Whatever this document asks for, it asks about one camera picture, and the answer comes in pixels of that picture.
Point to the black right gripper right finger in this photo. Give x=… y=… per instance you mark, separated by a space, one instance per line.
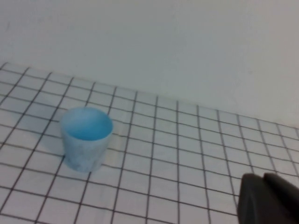
x=286 y=203

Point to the white black-grid tablecloth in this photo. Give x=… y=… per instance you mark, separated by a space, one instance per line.
x=163 y=163

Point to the blue marbled plastic cup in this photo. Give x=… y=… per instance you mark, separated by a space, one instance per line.
x=81 y=154

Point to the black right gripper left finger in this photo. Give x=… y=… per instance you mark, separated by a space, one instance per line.
x=252 y=200

